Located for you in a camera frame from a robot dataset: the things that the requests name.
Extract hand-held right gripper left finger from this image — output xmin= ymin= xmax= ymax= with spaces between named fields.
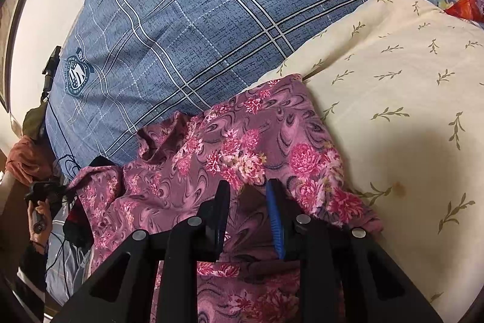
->
xmin=49 ymin=180 xmax=231 ymax=323

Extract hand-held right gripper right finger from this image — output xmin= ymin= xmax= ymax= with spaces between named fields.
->
xmin=265 ymin=179 xmax=444 ymax=323

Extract pink floral garment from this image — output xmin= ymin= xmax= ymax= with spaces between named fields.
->
xmin=66 ymin=73 xmax=382 ymax=323

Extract person's left hand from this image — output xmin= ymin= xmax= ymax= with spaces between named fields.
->
xmin=29 ymin=201 xmax=51 ymax=255

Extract orange cloth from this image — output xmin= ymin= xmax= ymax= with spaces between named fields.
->
xmin=11 ymin=137 xmax=55 ymax=184

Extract dark green cloth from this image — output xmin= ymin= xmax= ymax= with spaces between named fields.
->
xmin=22 ymin=104 xmax=48 ymax=142

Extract pale grey-blue cloth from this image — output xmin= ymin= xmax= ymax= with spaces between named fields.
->
xmin=44 ymin=209 xmax=95 ymax=303

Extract cream leaf-print bedsheet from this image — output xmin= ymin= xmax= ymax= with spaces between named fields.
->
xmin=276 ymin=0 xmax=484 ymax=312

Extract blue plaid blanket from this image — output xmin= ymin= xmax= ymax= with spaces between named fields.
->
xmin=44 ymin=0 xmax=428 ymax=172

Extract red packet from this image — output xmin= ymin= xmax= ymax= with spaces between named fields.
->
xmin=444 ymin=0 xmax=484 ymax=23

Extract black device mount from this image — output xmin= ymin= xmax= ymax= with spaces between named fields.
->
xmin=41 ymin=46 xmax=62 ymax=102

